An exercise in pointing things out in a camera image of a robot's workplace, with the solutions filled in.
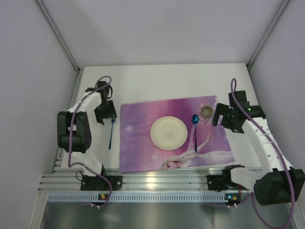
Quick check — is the speckled ceramic cup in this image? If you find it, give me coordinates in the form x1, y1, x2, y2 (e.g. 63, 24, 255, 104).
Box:
200, 105, 214, 119

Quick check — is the blue metal spoon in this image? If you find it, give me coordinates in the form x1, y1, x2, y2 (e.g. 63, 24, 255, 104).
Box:
192, 114, 199, 152

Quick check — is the cream round plate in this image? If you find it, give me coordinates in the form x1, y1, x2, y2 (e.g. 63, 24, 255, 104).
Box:
150, 116, 188, 151

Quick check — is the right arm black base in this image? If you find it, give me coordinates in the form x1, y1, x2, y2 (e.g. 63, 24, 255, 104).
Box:
206, 175, 239, 192

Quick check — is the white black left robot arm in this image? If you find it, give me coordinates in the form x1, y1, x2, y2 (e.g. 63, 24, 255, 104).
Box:
57, 76, 117, 177

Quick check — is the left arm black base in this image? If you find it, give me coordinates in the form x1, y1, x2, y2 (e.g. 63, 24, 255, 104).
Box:
80, 175, 123, 191

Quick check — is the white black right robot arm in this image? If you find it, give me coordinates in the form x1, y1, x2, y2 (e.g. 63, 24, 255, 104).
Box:
212, 91, 305, 206

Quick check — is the purple princess placemat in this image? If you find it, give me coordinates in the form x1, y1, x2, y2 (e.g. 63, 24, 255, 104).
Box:
119, 95, 235, 173

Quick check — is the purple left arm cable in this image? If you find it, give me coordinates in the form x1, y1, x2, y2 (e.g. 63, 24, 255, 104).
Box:
68, 76, 113, 207

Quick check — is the aluminium mounting rail frame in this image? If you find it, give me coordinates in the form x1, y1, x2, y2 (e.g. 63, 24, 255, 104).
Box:
37, 164, 267, 193

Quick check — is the perforated metal cable tray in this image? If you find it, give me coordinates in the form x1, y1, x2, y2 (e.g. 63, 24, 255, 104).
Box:
48, 193, 241, 204

